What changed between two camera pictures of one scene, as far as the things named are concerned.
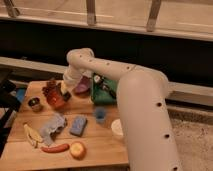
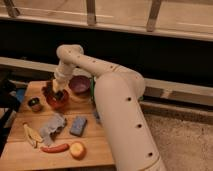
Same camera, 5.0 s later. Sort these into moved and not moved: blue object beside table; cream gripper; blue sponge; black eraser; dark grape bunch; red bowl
Moved: cream gripper; black eraser
Not moved: blue object beside table; red bowl; blue sponge; dark grape bunch
